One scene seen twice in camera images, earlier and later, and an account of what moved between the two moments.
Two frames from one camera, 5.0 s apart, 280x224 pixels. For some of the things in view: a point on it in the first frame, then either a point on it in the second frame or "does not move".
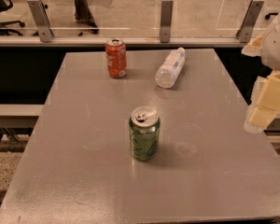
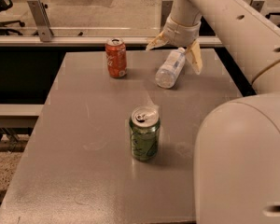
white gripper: [278, 46] -> [181, 34]
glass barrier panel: [131, 10] does not move
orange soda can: [117, 57] does not move
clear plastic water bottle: [167, 75] does not move
